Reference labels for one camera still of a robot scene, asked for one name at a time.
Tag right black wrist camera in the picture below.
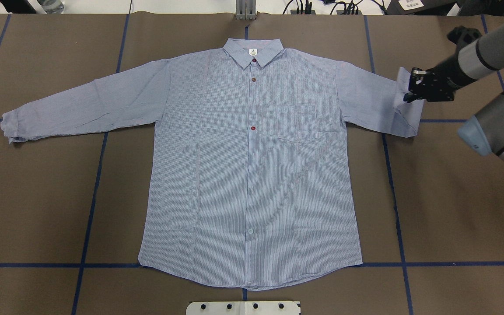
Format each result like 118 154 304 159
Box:
446 25 482 49

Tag light blue striped shirt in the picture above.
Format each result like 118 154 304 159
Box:
0 38 423 291

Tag clear plastic water bottle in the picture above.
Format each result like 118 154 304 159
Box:
37 0 64 14

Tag grey aluminium frame post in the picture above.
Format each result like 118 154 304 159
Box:
235 0 257 21

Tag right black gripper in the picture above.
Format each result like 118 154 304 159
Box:
403 60 463 104

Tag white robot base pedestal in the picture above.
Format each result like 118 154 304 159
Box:
185 301 302 315

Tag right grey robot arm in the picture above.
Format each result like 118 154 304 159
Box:
403 24 504 162

